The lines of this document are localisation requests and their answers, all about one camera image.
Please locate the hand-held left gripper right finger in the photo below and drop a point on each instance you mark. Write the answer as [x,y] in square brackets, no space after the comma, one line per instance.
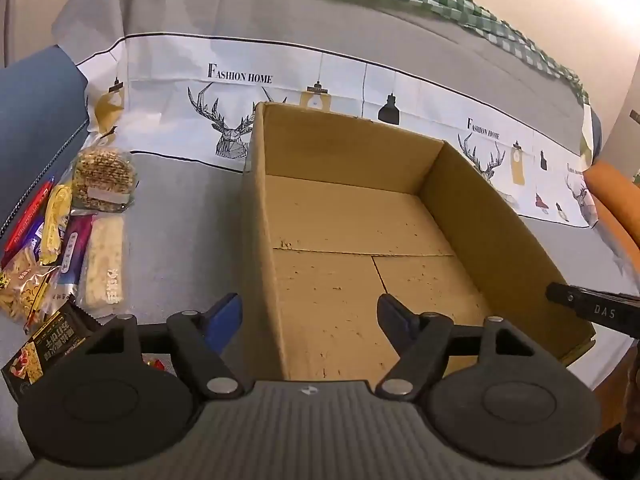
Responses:
[395,312]

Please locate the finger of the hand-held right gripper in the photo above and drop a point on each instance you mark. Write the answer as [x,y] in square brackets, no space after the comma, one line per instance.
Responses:
[560,294]

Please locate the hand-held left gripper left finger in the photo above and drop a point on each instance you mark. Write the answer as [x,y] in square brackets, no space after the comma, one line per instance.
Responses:
[227,317]

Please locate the brown cardboard box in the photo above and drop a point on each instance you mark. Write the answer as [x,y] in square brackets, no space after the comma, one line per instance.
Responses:
[350,220]

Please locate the white nougat bar packet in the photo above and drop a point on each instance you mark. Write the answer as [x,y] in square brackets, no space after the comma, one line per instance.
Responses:
[105,260]

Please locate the holographic purple snack packet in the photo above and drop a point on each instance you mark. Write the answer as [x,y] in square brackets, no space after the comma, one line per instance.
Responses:
[75,255]

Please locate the black snack packet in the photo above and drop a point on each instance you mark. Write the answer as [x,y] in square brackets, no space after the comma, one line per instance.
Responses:
[45,355]

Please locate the clear bag of nut brittle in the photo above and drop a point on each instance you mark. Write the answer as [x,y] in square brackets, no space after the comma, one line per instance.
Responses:
[102,175]

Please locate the yellow snack bar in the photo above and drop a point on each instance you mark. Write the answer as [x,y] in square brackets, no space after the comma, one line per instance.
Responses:
[54,225]

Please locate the clear packet of yellow snacks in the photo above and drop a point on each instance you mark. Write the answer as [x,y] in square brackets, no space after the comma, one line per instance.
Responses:
[22,292]

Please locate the purple chocolate bar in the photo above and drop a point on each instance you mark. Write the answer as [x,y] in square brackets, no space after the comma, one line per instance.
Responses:
[32,237]

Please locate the red snack packet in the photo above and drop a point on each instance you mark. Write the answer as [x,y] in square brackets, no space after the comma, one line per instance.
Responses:
[27,215]

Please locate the orange cushion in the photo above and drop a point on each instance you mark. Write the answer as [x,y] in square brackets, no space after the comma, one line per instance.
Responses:
[615,200]

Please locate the green checkered cloth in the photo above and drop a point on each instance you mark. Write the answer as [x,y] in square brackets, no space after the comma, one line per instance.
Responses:
[450,0]

